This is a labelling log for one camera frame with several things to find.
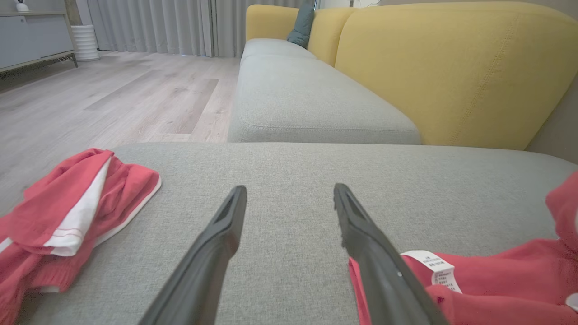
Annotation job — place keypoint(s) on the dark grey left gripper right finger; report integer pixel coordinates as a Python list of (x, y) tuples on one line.
[(384, 280)]

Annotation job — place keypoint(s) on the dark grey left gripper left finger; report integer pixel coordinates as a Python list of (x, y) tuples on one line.
[(203, 271)]

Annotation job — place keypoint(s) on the red jersey with black lettering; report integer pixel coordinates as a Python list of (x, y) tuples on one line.
[(505, 284)]

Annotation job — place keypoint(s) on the red shorts with white stripe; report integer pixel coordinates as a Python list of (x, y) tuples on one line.
[(49, 212)]

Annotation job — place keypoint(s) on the large grey sofa seat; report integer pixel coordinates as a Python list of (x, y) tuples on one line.
[(293, 180)]

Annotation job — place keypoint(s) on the grey sofa seat cushion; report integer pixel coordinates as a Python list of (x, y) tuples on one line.
[(307, 99), (271, 47)]

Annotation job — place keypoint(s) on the yellow sofa back cushion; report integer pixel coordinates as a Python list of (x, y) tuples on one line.
[(451, 67), (327, 31), (268, 20)]

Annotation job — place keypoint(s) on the beige wooden ledge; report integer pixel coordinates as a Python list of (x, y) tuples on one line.
[(557, 131)]

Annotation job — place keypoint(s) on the grey pleated curtain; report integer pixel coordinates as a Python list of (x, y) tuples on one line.
[(158, 25)]

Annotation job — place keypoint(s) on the white ribbed planter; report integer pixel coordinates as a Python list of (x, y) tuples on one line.
[(86, 43)]

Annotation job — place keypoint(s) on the teal throw pillow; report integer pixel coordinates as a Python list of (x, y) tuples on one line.
[(301, 27)]

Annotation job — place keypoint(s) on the grey low cabinet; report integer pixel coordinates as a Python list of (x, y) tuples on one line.
[(31, 38)]

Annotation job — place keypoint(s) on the brown wooden trunk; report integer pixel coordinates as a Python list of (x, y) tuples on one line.
[(72, 11)]

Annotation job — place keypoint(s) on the small white security camera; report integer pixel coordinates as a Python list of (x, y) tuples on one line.
[(21, 5)]

